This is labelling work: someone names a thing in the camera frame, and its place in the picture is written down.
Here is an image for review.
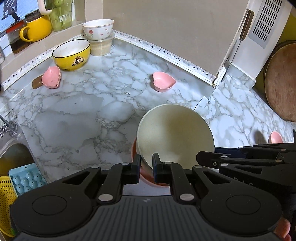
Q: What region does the dark glass jar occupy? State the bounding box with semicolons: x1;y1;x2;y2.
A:
6;21;30;55

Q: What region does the white floral bowl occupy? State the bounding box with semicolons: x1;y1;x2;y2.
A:
82;19;114;41

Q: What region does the steel sink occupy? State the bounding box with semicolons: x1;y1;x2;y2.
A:
0;132;35;176

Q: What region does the yellow mug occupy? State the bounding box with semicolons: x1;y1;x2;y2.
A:
19;16;52;42

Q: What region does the pink bear-shaped plate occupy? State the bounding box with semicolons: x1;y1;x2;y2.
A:
268;131;283;144

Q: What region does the white small bottle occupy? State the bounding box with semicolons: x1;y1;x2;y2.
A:
0;48;5;65

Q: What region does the person's right hand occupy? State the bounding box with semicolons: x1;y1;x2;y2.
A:
273;217;292;241

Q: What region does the yellow ceramic bowl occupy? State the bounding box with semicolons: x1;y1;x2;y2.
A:
52;39;90;71

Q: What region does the cream round bowl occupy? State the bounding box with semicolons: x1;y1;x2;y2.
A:
136;104;215;169

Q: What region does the round wooden cutting board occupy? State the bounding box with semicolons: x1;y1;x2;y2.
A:
263;40;295;122

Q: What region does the pink round bowl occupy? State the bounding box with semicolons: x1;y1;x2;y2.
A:
131;139;169;188

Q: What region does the blue phone stand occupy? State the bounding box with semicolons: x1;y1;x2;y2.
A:
1;0;20;22

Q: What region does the chrome faucet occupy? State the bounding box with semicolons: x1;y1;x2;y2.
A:
0;115;18;138

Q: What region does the green water jug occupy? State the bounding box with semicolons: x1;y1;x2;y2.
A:
38;0;73;32

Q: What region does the yellow plastic basket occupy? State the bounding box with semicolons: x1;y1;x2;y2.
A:
0;176;17;237

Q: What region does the cleaver with wooden handle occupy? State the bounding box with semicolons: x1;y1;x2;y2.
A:
224;9;254;75

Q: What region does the blue ice tray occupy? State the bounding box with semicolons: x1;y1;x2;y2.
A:
8;163;47;197

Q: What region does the brown wooden block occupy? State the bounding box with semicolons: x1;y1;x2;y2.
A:
32;75;43;89

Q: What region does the beige plastic container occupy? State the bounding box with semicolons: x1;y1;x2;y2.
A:
89;33;115;56

